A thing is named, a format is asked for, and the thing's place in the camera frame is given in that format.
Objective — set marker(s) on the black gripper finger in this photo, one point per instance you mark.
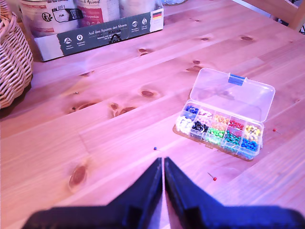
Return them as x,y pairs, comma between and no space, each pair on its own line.
143,190
183,190

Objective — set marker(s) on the red ball-head pin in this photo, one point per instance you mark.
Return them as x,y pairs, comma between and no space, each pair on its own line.
214,178
274,130

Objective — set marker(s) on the dark blue ball-head pin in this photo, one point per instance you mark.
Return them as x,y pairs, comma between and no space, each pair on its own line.
155,148

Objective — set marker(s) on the clear plastic pin organizer box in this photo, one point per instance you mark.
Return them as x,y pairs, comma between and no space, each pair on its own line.
221,133

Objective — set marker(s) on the green and white cardboard tray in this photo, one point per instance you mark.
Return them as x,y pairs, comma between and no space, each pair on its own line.
107,33

